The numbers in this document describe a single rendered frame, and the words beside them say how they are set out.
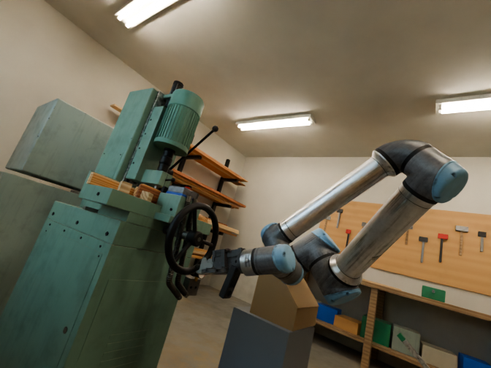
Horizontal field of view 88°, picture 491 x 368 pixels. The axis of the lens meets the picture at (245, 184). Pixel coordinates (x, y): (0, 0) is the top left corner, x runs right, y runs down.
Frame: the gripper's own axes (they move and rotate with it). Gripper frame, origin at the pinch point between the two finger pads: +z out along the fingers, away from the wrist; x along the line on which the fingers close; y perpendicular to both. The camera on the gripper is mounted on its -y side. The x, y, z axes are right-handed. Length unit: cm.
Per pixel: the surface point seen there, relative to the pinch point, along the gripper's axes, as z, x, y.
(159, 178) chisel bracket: 22.1, 4.5, 44.3
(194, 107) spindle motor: 5, 3, 81
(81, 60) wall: 195, -15, 251
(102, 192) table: 21.1, 30.7, 27.9
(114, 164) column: 47, 12, 56
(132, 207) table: 16.8, 20.6, 24.3
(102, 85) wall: 197, -45, 239
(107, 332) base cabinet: 32.2, 11.8, -18.7
